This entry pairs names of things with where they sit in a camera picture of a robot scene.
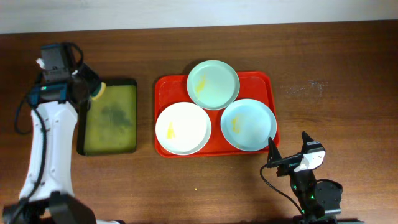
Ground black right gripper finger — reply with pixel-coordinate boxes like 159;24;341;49
301;131;314;153
266;137;282;168

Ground yellow green sponge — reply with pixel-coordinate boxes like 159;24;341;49
90;82;106;100

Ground light blue plate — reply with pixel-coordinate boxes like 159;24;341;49
220;98;277;152

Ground green plate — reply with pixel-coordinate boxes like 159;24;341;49
187;60;240;110

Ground white plate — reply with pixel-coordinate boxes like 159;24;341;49
155;102;211;156

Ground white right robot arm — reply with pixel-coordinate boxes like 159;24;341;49
260;131;362;223

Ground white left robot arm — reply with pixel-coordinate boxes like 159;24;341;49
2;64;105;223

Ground black tray with green water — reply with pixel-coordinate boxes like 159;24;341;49
76;78;137;156

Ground red plastic tray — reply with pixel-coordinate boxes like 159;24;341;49
154;71;276;157

